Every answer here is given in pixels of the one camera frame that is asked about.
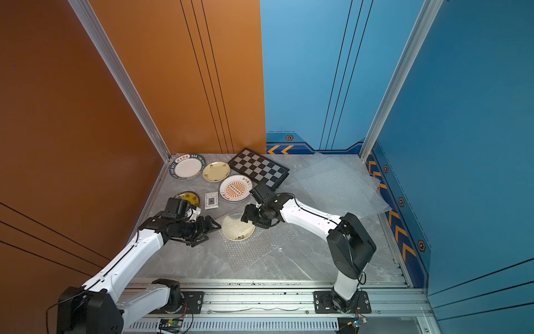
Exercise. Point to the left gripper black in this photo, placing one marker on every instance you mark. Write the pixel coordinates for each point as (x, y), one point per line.
(204, 229)

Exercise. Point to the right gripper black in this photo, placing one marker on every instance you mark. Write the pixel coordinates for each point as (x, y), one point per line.
(248, 214)

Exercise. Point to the yellow black patterned plate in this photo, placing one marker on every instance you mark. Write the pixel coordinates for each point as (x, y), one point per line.
(190, 196)

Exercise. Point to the cream yellow dinner plate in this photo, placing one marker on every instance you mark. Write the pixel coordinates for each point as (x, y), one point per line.
(216, 171)

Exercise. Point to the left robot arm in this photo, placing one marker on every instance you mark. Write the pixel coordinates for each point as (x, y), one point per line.
(96, 307)

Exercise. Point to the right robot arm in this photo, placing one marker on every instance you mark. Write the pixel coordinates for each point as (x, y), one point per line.
(351, 246)

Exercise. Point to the small square marker tile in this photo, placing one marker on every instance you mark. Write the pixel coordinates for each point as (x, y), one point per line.
(211, 200)

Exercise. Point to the black white checkerboard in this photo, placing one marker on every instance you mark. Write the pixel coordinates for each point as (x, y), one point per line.
(259, 169)

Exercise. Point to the left circuit board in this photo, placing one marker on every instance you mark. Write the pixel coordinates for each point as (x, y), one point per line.
(173, 325)

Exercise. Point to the circuit board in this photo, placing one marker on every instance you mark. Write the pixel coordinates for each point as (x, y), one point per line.
(350, 325)
(173, 325)

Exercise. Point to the right circuit board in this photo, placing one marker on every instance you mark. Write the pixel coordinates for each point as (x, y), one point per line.
(350, 325)

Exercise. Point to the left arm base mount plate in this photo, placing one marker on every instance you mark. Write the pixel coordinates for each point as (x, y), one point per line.
(191, 302)

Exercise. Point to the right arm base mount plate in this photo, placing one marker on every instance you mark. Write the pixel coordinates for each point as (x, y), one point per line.
(329, 302)

